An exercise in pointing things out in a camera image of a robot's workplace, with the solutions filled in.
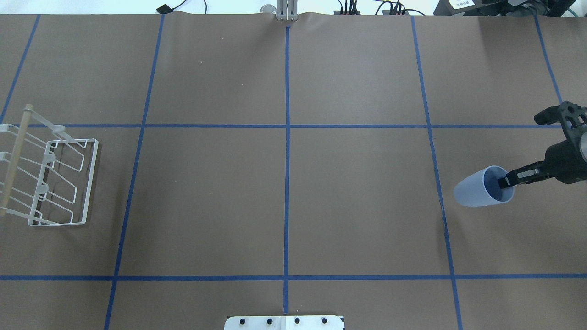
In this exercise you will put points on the black laptop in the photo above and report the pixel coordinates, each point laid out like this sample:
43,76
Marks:
493,8

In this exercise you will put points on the small black sensor puck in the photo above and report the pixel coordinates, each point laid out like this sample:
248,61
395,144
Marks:
164,9

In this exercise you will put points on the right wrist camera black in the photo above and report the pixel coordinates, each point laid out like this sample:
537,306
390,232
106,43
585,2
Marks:
570,116

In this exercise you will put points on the aluminium frame post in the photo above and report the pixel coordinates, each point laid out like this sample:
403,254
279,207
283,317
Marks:
286,10

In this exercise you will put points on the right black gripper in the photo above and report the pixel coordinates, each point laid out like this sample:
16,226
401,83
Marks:
565,162

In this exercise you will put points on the white camera mast pillar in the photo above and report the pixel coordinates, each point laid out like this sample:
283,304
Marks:
286,322

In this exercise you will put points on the black usb hub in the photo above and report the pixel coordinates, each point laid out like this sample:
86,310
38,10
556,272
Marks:
383,7

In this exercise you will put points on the white wire cup holder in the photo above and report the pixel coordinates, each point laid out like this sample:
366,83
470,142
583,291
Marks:
47,175

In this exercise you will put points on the light blue plastic cup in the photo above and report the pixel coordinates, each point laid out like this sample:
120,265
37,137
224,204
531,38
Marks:
482,189

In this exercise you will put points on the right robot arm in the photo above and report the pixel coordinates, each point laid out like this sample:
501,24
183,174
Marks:
583,146

